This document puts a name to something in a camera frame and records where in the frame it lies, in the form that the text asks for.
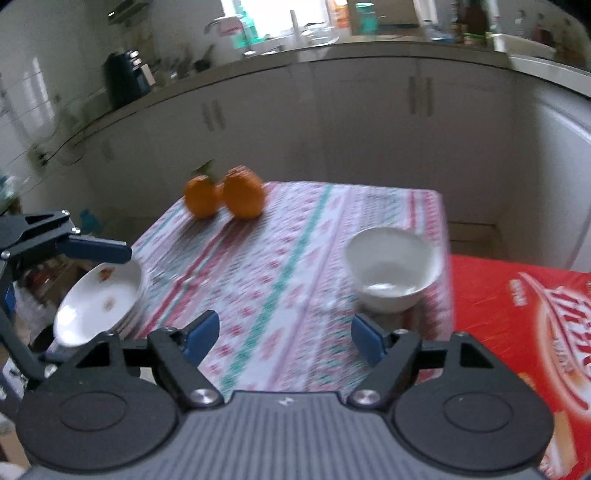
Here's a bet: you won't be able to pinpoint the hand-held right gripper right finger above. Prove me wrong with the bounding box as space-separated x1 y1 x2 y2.
347 314 497 409

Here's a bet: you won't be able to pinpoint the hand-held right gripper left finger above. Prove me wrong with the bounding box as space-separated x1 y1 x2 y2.
74 310 223 411

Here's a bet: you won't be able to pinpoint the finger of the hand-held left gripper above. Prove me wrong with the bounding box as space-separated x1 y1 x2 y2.
0 262 58 380
0 210 132 265

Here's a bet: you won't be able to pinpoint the white plate with brown stain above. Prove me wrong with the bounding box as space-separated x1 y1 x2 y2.
52 261 141 347

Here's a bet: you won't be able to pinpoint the white ceramic bowl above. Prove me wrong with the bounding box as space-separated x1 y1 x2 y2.
345 227 441 315

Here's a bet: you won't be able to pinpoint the patterned striped tablecloth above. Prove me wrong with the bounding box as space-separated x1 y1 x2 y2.
46 181 455 400

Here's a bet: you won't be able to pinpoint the orange with green leaves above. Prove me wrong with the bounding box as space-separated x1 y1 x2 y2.
184 159 225 220

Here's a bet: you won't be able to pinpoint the red printed cardboard box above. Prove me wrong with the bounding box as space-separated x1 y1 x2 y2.
445 254 591 480

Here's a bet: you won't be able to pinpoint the bumpy orange without leaves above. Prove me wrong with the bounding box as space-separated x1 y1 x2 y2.
223 165 266 220

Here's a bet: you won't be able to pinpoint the dark countertop appliance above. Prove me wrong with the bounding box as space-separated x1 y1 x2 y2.
104 48 153 109

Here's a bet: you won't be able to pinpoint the white kitchen cabinets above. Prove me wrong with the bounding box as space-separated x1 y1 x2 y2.
83 55 522 232

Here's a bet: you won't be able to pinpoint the white large appliance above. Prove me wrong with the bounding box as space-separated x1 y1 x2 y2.
512 74 591 273

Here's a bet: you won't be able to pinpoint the kitchen counter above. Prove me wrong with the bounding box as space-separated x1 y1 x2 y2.
55 32 591 153

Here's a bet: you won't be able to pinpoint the teal glass jar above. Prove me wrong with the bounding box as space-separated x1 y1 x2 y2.
355 2 377 33

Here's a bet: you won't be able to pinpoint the dark glass bottles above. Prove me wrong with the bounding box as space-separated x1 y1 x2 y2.
455 0 490 42

